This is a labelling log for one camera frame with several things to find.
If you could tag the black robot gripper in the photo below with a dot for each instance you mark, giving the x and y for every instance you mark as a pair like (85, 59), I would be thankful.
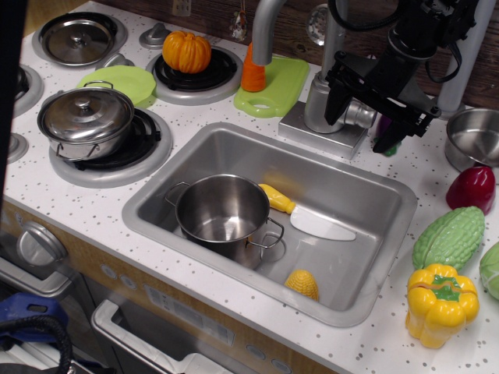
(387, 85)

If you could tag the silver faucet lever handle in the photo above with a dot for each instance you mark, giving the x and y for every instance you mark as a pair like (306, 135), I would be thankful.
(358, 114)

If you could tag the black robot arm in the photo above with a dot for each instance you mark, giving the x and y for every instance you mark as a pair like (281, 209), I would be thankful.
(419, 28)

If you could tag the silver toy faucet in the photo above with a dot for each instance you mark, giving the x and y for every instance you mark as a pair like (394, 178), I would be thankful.
(305, 122)

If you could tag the grey support pole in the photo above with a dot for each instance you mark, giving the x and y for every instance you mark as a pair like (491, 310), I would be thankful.
(451, 94)

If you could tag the green cutting board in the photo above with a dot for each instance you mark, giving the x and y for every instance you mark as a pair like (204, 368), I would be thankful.
(285, 80)

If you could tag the clear crystal knob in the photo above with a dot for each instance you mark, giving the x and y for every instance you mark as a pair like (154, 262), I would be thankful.
(316, 25)

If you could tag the steel pot at right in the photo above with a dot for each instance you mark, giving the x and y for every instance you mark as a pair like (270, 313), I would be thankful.
(472, 139)

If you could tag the orange toy carrot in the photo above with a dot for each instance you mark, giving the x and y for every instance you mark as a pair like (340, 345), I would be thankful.
(253, 76)

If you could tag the red toy pepper half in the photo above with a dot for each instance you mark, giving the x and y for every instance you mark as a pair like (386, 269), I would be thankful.
(475, 186)

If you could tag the back right stove burner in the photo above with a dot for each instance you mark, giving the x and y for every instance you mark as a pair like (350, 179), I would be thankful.
(217, 82)

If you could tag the green toy bitter gourd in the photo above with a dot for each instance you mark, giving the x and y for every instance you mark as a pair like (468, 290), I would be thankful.
(451, 239)

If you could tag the grey sink basin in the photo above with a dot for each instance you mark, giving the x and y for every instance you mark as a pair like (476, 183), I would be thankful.
(334, 282)

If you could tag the steel pot in sink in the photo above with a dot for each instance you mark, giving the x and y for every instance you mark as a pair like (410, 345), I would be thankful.
(227, 214)

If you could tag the yellow toy corn piece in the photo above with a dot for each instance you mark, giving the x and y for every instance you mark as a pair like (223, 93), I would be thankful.
(303, 281)

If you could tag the orange toy pumpkin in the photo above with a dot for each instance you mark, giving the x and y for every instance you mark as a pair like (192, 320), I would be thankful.
(186, 52)

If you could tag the green toy cabbage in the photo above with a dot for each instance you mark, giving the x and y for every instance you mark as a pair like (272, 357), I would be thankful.
(489, 271)

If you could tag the yellow toy bell pepper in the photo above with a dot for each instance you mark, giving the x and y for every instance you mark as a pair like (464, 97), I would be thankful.
(441, 302)

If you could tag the front stove burner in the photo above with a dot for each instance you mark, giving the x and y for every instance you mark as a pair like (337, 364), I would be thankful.
(143, 151)

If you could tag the grey stove knob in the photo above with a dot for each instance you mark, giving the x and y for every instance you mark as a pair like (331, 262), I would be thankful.
(117, 59)
(154, 37)

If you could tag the green toy plate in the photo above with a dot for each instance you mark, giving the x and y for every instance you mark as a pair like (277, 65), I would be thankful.
(136, 83)

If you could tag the lidded steel pot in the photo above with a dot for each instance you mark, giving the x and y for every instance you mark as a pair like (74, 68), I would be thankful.
(87, 122)

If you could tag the steel lid on burner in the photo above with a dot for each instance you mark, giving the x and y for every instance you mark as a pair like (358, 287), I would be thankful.
(78, 41)

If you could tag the back left stove burner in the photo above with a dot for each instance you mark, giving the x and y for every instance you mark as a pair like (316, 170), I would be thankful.
(120, 37)

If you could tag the left edge stove burner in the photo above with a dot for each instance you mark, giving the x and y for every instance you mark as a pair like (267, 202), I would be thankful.
(29, 89)

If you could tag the silver oven knob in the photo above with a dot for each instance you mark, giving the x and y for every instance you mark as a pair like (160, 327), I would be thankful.
(38, 247)

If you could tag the blue clamp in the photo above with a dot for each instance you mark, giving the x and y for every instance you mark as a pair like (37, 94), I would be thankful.
(31, 318)

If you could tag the yellow handled toy knife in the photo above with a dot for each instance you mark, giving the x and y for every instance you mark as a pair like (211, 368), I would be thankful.
(306, 220)

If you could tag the oven door handle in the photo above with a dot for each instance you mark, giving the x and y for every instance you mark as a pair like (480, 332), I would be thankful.
(145, 343)

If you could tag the dark foreground post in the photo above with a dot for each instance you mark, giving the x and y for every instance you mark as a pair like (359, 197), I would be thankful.
(13, 15)

